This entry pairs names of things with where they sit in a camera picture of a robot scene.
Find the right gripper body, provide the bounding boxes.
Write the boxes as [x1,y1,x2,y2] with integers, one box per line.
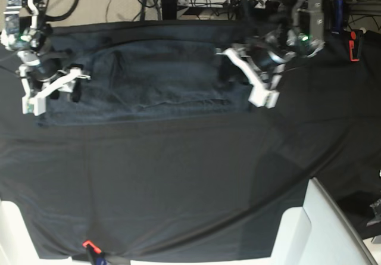
[17,50,91,99]

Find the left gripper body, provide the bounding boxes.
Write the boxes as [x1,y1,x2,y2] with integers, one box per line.
[216,37,295,92]

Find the dark grey T-shirt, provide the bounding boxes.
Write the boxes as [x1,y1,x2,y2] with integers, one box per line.
[38,38,254,126]

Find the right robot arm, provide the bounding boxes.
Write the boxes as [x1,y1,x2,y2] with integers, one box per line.
[1,0,90,113]

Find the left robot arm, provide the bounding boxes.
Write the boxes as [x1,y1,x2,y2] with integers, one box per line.
[232,0,324,90]

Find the white power strip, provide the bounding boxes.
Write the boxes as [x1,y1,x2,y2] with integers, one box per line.
[178,0,268,9]

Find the red black clamp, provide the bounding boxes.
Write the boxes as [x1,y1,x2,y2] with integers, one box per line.
[348,29,364,62]

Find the black table cloth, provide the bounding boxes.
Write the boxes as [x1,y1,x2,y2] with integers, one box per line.
[1,22,380,262]

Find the blue clamp bottom edge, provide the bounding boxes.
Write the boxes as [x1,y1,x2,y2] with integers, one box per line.
[82,240,108,265]

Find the white chair right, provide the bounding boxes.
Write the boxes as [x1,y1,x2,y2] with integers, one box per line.
[270,178,377,265]

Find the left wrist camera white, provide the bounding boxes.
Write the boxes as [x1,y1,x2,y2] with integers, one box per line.
[248,88,279,108]

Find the blue handled clamp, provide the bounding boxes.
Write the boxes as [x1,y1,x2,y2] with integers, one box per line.
[330,0,344,33]

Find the black stand post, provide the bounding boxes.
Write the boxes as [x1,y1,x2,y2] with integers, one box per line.
[161,0,178,20]

